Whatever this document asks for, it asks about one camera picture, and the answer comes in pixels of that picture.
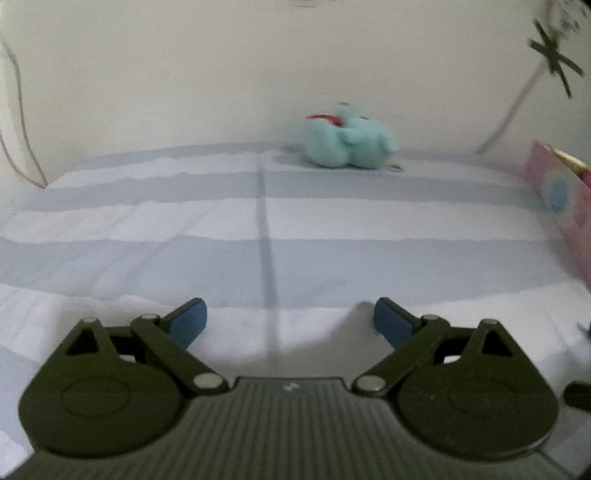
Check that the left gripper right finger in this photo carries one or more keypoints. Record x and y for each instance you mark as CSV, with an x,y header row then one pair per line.
x,y
472,393

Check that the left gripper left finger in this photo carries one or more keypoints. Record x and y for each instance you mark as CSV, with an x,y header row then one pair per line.
x,y
107,391

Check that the teal plush toy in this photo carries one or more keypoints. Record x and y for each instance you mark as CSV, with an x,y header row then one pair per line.
x,y
347,138

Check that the pink macaron biscuit tin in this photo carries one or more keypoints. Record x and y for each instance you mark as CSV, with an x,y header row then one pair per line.
x,y
562,181

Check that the lower black tape cross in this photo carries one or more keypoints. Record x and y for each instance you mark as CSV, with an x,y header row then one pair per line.
x,y
549,48

